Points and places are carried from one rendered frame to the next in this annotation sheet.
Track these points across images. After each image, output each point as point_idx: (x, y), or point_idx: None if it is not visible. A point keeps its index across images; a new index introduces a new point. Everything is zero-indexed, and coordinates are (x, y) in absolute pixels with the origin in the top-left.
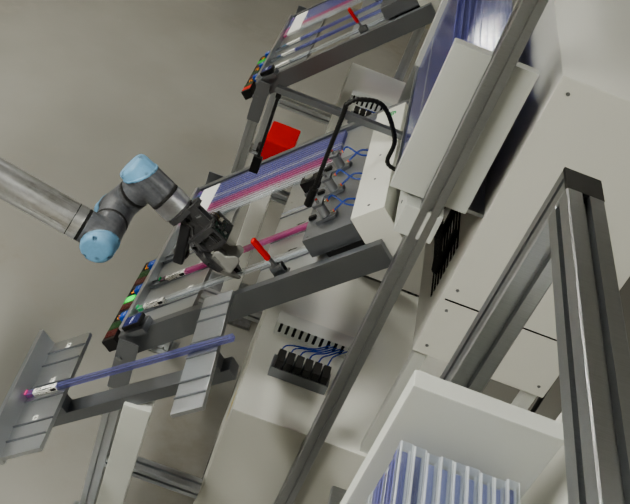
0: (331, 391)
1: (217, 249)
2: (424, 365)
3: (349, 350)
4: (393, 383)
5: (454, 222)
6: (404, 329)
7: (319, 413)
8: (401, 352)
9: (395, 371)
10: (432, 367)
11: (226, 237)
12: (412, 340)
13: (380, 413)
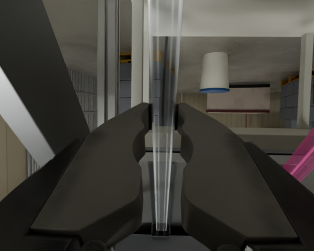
0: (97, 56)
1: (196, 234)
2: (254, 17)
3: (108, 113)
4: (228, 4)
5: None
6: (307, 6)
7: (101, 11)
8: (271, 6)
9: (244, 4)
10: (252, 21)
11: None
12: (289, 11)
13: (131, 48)
